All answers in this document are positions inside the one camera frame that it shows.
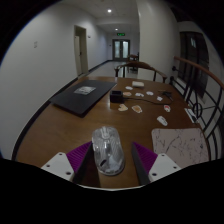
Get dark wooden chair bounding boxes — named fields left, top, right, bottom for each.
left=128, top=52, right=140, bottom=73

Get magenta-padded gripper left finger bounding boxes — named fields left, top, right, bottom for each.
left=40, top=141, right=101, bottom=188

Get oblong white sticker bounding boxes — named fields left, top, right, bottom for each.
left=156, top=115, right=169, bottom=127

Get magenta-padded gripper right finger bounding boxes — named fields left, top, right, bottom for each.
left=130, top=141, right=184, bottom=187

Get black railing with wooden handrail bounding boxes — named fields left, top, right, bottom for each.
left=169, top=55, right=224, bottom=161

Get black cable plug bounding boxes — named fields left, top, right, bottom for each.
left=158, top=89, right=174, bottom=101

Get orange and white sticker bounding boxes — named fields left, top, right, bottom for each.
left=131, top=104, right=144, bottom=114

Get white paper card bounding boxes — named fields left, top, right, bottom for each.
left=184, top=107, right=200, bottom=125

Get heart-shaped beige sticker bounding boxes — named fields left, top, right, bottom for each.
left=117, top=103, right=129, bottom=113

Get dark framed window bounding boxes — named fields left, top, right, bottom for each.
left=178, top=31, right=210, bottom=100

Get small black box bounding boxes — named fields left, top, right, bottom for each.
left=109, top=90, right=125, bottom=104

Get black closed laptop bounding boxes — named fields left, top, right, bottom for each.
left=49, top=79, right=118, bottom=118

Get small white box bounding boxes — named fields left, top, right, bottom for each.
left=131, top=80, right=145, bottom=89

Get glass double door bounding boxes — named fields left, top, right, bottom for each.
left=112, top=38, right=131, bottom=62

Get pale single door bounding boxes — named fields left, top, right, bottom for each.
left=73, top=25, right=90, bottom=77

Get wooden round-back chair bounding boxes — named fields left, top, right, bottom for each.
left=114, top=61, right=168, bottom=84

